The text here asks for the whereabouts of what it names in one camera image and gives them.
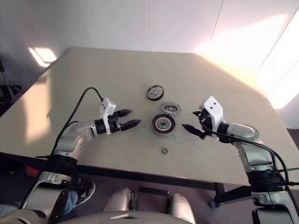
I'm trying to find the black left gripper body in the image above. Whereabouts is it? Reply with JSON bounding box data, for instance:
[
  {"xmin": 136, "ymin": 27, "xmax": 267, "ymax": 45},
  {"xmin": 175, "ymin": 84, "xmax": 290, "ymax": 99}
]
[{"xmin": 108, "ymin": 112, "xmax": 123, "ymax": 135}]

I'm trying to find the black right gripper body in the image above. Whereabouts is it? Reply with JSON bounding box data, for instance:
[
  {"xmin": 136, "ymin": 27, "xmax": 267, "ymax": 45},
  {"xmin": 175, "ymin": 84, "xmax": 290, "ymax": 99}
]
[{"xmin": 198, "ymin": 109, "xmax": 219, "ymax": 140}]

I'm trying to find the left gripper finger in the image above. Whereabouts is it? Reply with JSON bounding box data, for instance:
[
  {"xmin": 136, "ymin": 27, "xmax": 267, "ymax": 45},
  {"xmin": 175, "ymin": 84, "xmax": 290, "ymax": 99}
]
[
  {"xmin": 121, "ymin": 119, "xmax": 142, "ymax": 132},
  {"xmin": 116, "ymin": 108, "xmax": 133, "ymax": 118}
]

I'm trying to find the motor stator with copper windings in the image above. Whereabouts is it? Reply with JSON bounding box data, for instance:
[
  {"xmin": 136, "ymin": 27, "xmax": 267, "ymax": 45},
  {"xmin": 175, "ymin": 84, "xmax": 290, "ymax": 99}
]
[{"xmin": 150, "ymin": 114, "xmax": 176, "ymax": 136}]

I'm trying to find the black round cap disc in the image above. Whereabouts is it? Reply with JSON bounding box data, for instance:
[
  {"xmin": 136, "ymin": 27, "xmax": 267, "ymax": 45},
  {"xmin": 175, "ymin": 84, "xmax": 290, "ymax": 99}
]
[{"xmin": 146, "ymin": 84, "xmax": 164, "ymax": 102}]

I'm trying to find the grey toothed gear disc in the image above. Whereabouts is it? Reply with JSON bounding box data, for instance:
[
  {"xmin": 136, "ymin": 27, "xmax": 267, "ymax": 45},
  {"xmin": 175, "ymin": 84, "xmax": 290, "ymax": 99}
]
[{"xmin": 160, "ymin": 101, "xmax": 180, "ymax": 115}]

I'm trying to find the black bar under table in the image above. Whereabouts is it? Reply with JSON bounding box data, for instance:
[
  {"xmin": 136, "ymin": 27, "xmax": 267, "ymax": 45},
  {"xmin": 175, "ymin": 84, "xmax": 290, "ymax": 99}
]
[{"xmin": 138, "ymin": 186, "xmax": 169, "ymax": 196}]

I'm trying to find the black patterned sneaker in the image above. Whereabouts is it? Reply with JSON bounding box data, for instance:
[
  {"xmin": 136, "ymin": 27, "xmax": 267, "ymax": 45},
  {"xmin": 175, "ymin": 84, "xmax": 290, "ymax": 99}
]
[{"xmin": 74, "ymin": 182, "xmax": 97, "ymax": 209}]

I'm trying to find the beige rounded robot leg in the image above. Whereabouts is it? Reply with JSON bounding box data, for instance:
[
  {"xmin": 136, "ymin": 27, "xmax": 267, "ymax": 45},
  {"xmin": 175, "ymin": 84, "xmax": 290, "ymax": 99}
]
[
  {"xmin": 102, "ymin": 188, "xmax": 139, "ymax": 213},
  {"xmin": 166, "ymin": 193, "xmax": 196, "ymax": 224}
]

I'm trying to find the blue jeans leg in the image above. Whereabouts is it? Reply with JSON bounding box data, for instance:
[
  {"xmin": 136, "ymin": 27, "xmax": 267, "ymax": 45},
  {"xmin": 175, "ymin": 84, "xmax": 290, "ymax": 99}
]
[{"xmin": 61, "ymin": 190, "xmax": 79, "ymax": 216}]

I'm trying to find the beige robot torso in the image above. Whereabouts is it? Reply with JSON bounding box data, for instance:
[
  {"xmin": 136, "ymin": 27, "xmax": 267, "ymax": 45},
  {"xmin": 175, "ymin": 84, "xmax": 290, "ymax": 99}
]
[{"xmin": 45, "ymin": 209, "xmax": 165, "ymax": 224}]

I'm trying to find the red object under table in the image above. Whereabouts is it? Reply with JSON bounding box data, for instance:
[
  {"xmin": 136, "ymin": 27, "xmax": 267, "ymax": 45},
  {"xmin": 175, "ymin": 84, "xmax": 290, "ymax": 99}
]
[{"xmin": 24, "ymin": 165, "xmax": 40, "ymax": 178}]

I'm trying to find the black equipment beside table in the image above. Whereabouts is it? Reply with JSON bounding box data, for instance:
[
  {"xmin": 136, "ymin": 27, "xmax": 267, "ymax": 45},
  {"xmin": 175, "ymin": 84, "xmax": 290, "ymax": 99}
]
[{"xmin": 0, "ymin": 57, "xmax": 23, "ymax": 114}]

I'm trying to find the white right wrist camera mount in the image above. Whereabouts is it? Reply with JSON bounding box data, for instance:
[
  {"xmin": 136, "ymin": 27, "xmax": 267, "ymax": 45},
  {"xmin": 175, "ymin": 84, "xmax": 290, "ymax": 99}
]
[{"xmin": 201, "ymin": 96, "xmax": 225, "ymax": 134}]

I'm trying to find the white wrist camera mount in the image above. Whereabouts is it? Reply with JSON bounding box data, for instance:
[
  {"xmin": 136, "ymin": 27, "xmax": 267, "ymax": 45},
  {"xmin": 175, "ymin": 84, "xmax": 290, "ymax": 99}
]
[
  {"xmin": 100, "ymin": 98, "xmax": 117, "ymax": 136},
  {"xmin": 201, "ymin": 96, "xmax": 225, "ymax": 134}
]

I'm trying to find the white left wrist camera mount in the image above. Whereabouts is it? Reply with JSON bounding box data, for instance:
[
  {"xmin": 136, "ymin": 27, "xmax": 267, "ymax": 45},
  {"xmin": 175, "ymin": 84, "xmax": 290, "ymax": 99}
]
[{"xmin": 100, "ymin": 98, "xmax": 117, "ymax": 136}]

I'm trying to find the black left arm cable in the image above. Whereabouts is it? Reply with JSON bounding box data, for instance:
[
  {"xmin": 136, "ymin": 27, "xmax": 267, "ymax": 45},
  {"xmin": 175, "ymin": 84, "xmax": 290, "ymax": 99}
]
[{"xmin": 18, "ymin": 87, "xmax": 105, "ymax": 210}]

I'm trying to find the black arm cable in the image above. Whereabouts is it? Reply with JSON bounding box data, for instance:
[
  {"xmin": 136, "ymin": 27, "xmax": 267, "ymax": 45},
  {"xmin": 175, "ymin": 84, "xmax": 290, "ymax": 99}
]
[
  {"xmin": 199, "ymin": 116, "xmax": 297, "ymax": 210},
  {"xmin": 18, "ymin": 87, "xmax": 105, "ymax": 210}
]

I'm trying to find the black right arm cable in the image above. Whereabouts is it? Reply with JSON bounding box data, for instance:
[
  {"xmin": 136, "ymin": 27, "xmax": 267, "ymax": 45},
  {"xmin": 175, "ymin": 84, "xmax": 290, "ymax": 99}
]
[{"xmin": 199, "ymin": 116, "xmax": 297, "ymax": 210}]

